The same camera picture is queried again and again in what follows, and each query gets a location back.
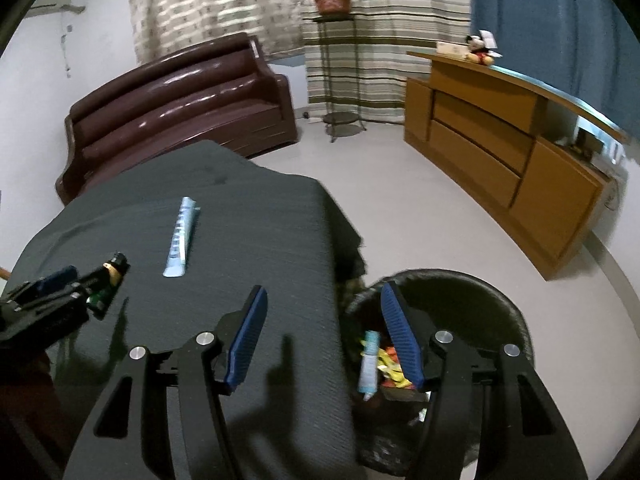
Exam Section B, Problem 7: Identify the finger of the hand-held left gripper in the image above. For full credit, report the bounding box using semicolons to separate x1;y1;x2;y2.
7;266;80;303
50;267;113;317

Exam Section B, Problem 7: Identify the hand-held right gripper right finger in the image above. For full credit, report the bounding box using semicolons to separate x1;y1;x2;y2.
380;280;588;480

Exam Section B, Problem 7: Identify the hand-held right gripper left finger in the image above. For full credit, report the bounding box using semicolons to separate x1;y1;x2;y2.
62;285;269;480

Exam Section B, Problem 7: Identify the green cylinder with yellow cap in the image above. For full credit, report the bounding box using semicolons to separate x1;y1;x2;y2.
87;251;130;320

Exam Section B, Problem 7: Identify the yellow wrapper bundle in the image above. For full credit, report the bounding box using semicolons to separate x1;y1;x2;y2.
377;347;413;388

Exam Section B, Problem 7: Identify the pale blue white tube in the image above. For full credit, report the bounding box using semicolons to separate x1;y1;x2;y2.
356;330;383;401

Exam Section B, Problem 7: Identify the black trash bin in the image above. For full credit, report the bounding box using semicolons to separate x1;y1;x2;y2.
342;269;533;466

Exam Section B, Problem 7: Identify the person's left forearm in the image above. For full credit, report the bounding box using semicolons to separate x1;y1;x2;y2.
0;345;66;461

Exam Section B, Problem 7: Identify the light blue tube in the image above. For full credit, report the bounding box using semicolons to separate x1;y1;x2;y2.
162;196;202;278

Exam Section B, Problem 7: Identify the dark green tablecloth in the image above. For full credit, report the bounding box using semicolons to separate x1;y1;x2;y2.
2;140;368;480

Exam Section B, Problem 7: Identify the dark brown leather sofa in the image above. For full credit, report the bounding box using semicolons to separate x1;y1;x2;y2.
55;31;299;206

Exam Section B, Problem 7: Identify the wooden cabinet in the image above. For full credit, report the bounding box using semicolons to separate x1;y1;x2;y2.
403;50;632;281

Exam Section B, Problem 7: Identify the metal plant stand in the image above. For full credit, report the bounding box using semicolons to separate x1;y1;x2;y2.
312;14;369;143

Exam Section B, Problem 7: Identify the striped curtain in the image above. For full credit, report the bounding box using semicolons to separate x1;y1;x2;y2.
295;0;473;126

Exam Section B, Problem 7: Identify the mouse plush toy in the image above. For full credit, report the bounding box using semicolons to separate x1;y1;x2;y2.
465;30;503;66

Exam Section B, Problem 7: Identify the beige patterned curtain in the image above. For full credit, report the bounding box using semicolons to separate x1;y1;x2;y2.
127;0;306;63

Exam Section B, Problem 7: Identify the blue curtain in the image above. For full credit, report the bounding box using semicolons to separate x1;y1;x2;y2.
465;0;640;141

